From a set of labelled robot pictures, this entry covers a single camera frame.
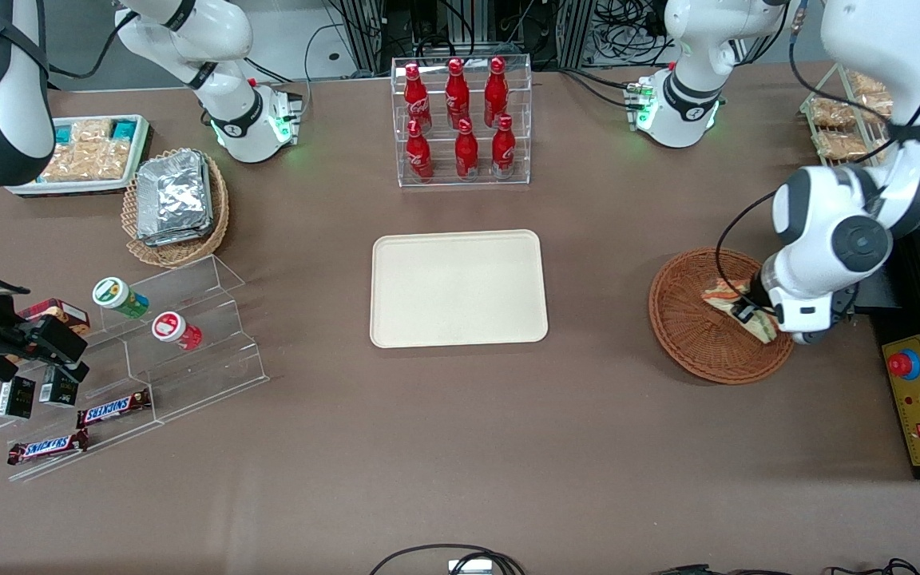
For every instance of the triangular sandwich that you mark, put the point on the triangular sandwich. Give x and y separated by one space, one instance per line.
719 294

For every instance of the small silver device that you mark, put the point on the small silver device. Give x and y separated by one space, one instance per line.
469 567

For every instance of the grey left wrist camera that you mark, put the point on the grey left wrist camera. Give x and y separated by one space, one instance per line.
805 337

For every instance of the red cola bottle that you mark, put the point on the red cola bottle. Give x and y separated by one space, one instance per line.
418 156
417 100
496 94
503 150
457 96
466 153

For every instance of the red brown chocolate box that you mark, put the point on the red brown chocolate box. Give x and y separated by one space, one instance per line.
61 310

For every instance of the red emergency stop button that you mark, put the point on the red emergency stop button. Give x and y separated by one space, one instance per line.
903 364

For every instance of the clear bag of snacks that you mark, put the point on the clear bag of snacks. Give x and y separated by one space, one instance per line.
874 106
842 145
831 113
861 82

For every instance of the silver foil pack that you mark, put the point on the silver foil pack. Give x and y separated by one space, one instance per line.
172 192
188 239

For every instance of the black metal appliance frame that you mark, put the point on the black metal appliance frame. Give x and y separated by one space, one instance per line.
919 271

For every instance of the teal snack packet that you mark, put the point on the teal snack packet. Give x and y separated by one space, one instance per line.
124 129
65 133

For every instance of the brown Snickers bar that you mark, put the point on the brown Snickers bar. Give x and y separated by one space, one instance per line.
113 408
46 447

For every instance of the green lidded snack cup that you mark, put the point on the green lidded snack cup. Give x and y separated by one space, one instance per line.
116 295

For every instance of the small black box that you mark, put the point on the small black box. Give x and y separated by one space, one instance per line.
15 398
57 390

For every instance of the oval light wicker basket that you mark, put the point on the oval light wicker basket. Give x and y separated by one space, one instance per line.
176 254

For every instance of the red lidded snack cup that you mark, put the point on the red lidded snack cup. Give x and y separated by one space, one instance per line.
172 329

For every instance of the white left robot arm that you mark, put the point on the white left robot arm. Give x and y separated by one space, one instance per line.
827 231

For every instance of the clear cracker packet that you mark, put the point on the clear cracker packet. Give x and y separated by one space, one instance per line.
91 132
89 162

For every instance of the round brown wicker basket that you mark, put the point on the round brown wicker basket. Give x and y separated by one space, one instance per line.
688 335

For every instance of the clear acrylic bottle rack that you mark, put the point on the clear acrylic bottle rack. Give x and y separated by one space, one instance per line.
436 80

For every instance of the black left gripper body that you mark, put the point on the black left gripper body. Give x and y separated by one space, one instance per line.
762 290

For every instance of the clear acrylic stepped display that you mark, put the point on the clear acrylic stepped display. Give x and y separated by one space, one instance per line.
204 351

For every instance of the black aluminium equipment frame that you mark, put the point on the black aluminium equipment frame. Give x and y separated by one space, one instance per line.
468 32

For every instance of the white rectangular snack tray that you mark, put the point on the white rectangular snack tray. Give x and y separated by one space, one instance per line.
136 152

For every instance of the beige plastic tray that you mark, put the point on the beige plastic tray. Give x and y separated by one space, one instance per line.
458 289

